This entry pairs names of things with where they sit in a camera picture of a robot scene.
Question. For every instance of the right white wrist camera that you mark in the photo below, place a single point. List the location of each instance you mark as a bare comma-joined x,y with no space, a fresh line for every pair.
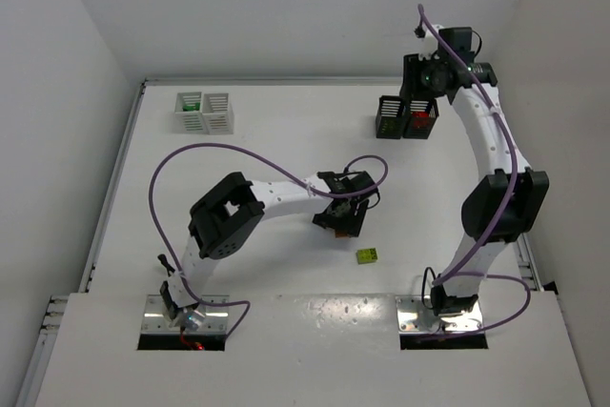
428,41

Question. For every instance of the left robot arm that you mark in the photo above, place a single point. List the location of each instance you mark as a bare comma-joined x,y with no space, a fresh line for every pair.
226,216

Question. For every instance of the white slotted bin right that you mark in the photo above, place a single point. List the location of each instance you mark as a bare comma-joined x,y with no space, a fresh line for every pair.
218,104

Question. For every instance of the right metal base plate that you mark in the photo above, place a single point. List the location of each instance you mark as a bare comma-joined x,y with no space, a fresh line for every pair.
415,319

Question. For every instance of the red lego brick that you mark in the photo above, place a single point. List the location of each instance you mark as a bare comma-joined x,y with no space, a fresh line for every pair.
421,121

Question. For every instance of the white slotted bin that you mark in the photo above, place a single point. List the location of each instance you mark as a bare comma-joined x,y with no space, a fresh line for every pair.
218,104
189,121

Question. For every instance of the small green lego brick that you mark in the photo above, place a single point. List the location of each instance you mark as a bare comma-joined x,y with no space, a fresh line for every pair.
190,107

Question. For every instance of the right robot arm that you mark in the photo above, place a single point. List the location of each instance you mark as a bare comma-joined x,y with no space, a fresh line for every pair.
509,194

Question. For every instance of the white slotted bin left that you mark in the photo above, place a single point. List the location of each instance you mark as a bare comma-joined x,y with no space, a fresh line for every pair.
189,121

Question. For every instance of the aluminium frame rail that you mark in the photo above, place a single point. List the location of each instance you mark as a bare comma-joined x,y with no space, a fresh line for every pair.
270,81

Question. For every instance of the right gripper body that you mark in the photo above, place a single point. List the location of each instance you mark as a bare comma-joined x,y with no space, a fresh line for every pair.
413,91

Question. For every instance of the right side aluminium rail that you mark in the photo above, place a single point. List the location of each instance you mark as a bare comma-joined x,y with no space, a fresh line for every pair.
527,264

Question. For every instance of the black slotted bin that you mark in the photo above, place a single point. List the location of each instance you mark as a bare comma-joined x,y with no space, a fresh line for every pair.
392,107
429,106

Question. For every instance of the lime lego brick small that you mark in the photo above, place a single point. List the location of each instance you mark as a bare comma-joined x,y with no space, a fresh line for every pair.
387,128

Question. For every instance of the black slotted bin right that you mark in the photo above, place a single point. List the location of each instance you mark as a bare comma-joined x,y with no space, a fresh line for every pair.
429,106

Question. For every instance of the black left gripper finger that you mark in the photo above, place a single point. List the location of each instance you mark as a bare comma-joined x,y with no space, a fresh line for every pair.
324,221
351,228

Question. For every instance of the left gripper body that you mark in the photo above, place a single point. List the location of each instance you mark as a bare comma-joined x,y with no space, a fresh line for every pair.
340,223

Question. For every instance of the lime lego brick large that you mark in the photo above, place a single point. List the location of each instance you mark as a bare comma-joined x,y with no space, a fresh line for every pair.
366,256

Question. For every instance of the black slotted bin left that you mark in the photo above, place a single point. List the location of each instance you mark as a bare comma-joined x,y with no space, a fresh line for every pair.
392,107

